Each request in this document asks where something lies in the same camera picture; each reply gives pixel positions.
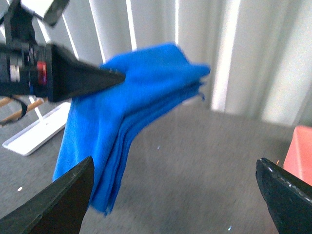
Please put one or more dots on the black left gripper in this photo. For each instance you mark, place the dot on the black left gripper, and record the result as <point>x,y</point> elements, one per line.
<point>24,71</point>

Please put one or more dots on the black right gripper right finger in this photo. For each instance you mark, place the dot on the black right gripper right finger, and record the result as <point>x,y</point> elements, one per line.
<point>288,198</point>

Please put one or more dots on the white pleated curtain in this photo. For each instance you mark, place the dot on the white pleated curtain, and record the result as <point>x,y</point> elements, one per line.
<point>259,51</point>

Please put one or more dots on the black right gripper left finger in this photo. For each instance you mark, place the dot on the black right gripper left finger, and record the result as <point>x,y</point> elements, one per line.
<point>58,209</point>

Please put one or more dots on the white rack with wooden bars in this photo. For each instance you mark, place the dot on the white rack with wooden bars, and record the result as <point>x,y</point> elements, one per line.
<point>39,132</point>

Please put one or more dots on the blue cloth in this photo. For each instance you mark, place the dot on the blue cloth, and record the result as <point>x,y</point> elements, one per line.
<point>103,125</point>

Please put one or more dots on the pink box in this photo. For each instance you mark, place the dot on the pink box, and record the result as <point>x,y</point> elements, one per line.
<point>298,160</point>

